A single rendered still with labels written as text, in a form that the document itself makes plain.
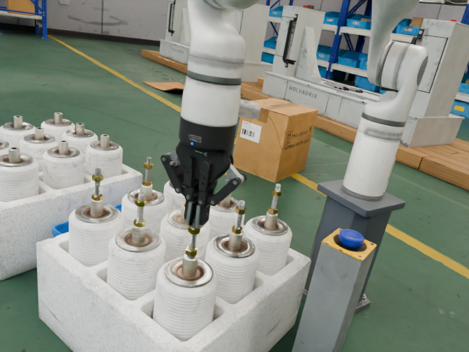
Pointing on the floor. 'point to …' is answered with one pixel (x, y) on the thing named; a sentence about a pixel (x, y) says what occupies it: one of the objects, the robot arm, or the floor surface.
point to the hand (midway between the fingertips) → (197, 213)
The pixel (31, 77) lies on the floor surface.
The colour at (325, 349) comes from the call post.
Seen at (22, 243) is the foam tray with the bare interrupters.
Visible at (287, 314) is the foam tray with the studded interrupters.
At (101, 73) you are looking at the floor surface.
